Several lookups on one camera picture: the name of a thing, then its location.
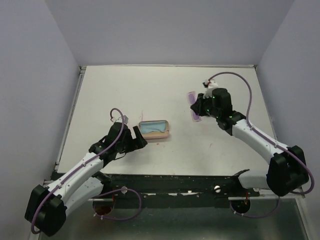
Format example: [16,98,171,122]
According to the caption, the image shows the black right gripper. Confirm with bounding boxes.
[191,91,221,119]

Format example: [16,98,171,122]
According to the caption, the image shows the pink glasses case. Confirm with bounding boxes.
[138,120,170,140]

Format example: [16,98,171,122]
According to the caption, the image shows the purple sunglasses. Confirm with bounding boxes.
[187,90,203,123]

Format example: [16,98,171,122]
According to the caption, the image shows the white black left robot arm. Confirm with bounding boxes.
[24,122,148,237]

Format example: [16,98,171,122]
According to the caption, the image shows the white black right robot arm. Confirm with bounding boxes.
[190,88,309,197]

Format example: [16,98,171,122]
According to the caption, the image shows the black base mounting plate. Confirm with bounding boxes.
[92,172,260,209]

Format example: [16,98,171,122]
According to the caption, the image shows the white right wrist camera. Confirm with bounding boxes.
[202,78,219,99]

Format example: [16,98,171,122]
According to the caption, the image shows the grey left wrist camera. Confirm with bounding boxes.
[110,115,129,125]

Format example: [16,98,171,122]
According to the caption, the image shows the aluminium extrusion rail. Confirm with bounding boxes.
[39,177,307,201]

